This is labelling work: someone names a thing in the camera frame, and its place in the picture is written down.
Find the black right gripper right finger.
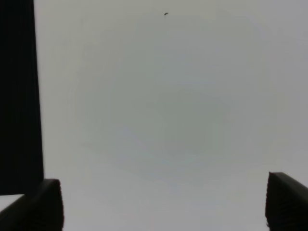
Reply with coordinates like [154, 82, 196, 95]
[265, 172, 308, 231]

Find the black mouse pad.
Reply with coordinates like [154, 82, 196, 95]
[0, 0, 44, 195]

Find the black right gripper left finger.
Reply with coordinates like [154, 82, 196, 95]
[0, 179, 64, 231]

